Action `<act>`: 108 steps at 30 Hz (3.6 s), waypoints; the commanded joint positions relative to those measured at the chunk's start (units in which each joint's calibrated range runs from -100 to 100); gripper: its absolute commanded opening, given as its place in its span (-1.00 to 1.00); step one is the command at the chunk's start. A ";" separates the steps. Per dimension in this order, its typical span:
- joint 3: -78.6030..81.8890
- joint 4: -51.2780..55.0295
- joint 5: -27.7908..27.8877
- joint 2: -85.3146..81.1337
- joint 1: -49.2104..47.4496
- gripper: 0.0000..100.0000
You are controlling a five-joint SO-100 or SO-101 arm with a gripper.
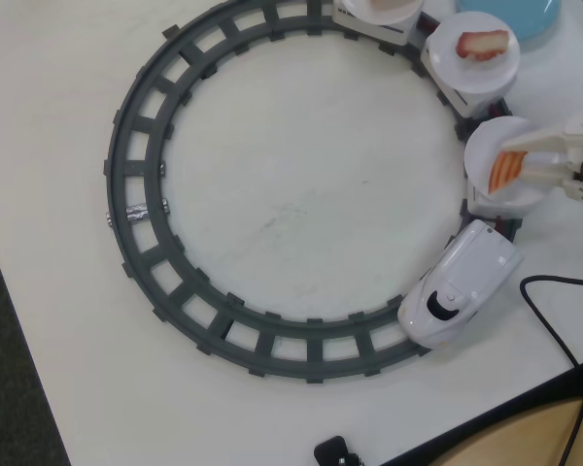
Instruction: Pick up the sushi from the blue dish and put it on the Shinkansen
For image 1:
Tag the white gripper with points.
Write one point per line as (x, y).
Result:
(558, 141)

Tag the orange salmon toy sushi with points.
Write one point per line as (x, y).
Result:
(503, 170)

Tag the white toy Shinkansen locomotive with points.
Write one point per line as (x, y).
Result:
(476, 257)

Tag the red toy sushi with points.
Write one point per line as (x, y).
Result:
(481, 44)

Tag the light blue round dish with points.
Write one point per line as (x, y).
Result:
(505, 19)

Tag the white round plate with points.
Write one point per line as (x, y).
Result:
(354, 7)
(481, 145)
(447, 73)

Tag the black clamp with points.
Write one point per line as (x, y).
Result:
(337, 454)

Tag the silver foil tape piece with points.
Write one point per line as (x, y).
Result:
(137, 213)

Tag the grey circular toy rail track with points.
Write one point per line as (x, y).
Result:
(316, 350)

